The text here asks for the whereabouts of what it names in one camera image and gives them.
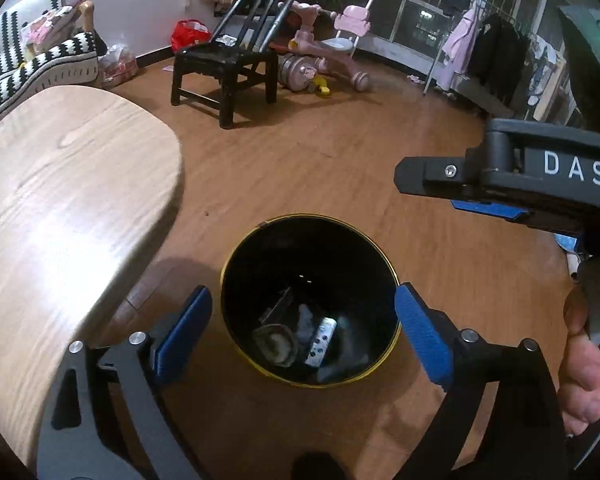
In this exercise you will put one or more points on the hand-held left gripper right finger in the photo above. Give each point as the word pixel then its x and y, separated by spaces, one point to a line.
pixel 422 332

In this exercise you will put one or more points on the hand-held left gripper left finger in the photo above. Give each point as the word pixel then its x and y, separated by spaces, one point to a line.
pixel 185 330

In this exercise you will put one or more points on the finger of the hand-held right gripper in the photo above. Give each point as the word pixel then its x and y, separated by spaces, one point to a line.
pixel 425 175
pixel 480 207

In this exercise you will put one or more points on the black bin with yellow rim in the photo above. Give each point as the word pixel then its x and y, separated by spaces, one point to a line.
pixel 300 250

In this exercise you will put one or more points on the person's right hand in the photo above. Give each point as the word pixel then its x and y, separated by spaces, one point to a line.
pixel 582 375

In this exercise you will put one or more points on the beige crumpled wrapper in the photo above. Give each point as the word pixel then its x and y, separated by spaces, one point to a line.
pixel 275 344

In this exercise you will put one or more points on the silver blister pack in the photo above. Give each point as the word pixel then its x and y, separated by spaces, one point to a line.
pixel 320 341

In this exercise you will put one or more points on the crumpled grey tissue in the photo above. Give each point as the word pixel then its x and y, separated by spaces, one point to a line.
pixel 305 325

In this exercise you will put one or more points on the black hanging jacket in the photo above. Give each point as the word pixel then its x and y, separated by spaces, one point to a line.
pixel 500 60

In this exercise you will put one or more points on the yellow toy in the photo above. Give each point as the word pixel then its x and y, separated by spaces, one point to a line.
pixel 324 87

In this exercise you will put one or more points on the pink hanging garment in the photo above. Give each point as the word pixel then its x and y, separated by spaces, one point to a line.
pixel 460 42

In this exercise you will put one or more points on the pink children's tricycle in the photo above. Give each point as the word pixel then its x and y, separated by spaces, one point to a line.
pixel 352 22

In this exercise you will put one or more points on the black wooden chair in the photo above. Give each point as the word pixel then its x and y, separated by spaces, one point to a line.
pixel 215 55

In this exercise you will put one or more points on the clear bag with red goods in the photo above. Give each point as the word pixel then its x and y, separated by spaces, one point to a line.
pixel 117 67

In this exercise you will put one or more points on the red plastic bag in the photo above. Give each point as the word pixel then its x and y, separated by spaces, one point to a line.
pixel 190 35

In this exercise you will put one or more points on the black and white striped sofa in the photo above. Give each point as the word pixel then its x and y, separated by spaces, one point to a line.
pixel 10 80

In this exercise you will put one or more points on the pink bag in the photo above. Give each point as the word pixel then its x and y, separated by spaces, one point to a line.
pixel 47 27

